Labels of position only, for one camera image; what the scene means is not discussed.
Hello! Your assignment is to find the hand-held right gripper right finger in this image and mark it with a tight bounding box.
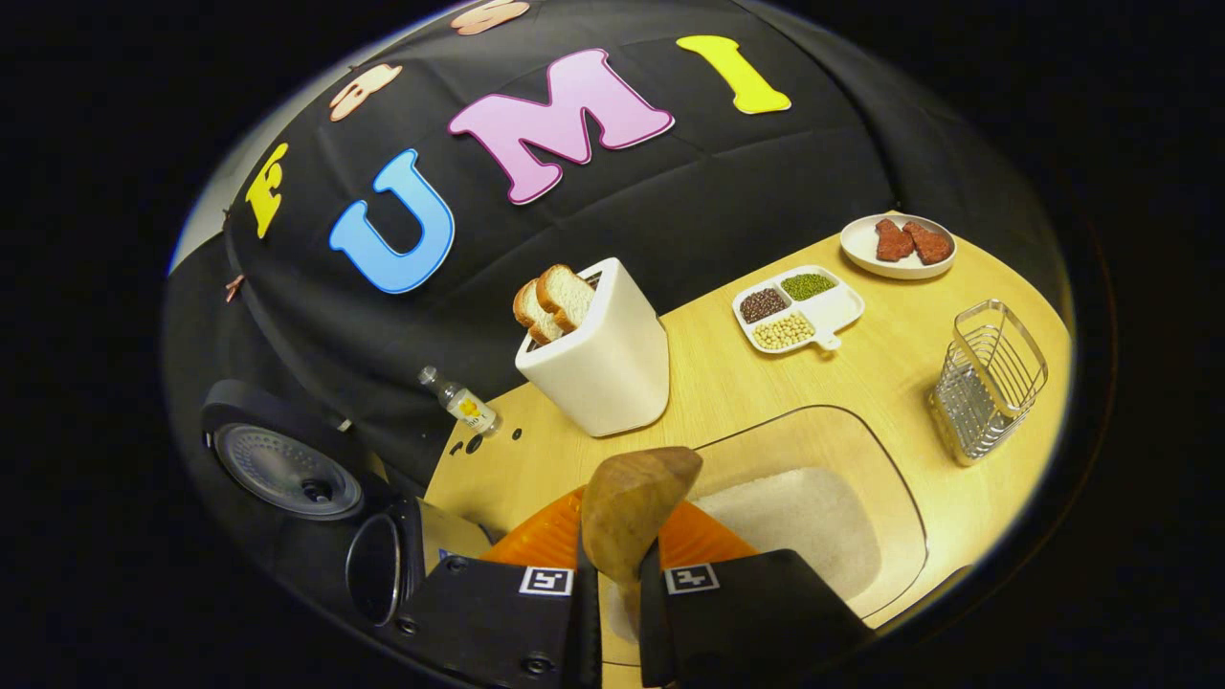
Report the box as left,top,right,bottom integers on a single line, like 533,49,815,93
636,498,874,688

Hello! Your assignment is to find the clear box of white rice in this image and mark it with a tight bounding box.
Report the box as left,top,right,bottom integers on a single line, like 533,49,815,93
598,404,929,668

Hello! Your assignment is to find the white divided dish of beans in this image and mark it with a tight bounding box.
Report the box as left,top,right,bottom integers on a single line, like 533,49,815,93
732,265,866,356

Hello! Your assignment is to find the black backdrop cloth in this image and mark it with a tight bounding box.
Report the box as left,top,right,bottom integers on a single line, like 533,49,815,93
163,0,1068,613

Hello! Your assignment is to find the small clear bottle yellow label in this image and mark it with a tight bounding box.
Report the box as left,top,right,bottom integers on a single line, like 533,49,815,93
417,366,501,436

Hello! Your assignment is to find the metal wire chopstick holder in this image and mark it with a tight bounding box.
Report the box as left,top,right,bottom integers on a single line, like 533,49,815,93
928,299,1050,468

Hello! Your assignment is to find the white round plate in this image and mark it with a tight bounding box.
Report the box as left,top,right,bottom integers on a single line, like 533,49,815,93
840,212,958,280

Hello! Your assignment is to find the bread slice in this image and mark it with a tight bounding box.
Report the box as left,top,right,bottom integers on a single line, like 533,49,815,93
536,264,597,334
512,278,566,346

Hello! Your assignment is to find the red meat piece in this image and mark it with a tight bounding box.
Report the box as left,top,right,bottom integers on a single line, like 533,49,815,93
875,218,916,263
903,221,954,266

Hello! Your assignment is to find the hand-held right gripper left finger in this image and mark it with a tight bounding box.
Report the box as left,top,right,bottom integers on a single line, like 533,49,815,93
397,485,602,689

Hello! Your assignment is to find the wooden spoon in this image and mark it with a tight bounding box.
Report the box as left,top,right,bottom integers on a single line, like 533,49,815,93
581,446,704,637

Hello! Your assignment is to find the white toaster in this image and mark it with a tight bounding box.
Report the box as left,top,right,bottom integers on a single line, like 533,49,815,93
515,257,671,439

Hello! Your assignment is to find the black and silver rice cooker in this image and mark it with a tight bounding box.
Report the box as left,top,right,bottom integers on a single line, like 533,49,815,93
201,379,494,630

